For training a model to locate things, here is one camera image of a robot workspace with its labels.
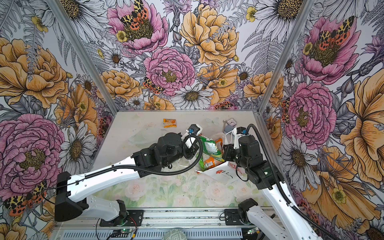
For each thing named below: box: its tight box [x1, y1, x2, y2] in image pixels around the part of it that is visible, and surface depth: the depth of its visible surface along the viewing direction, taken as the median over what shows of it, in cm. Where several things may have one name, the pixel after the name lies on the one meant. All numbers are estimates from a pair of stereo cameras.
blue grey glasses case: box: [224, 124, 235, 133], surface depth 114 cm
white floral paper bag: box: [195, 161, 247, 186], surface depth 72 cm
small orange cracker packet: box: [163, 118, 177, 128], surface depth 114 cm
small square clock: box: [227, 118, 237, 127], surface depth 114 cm
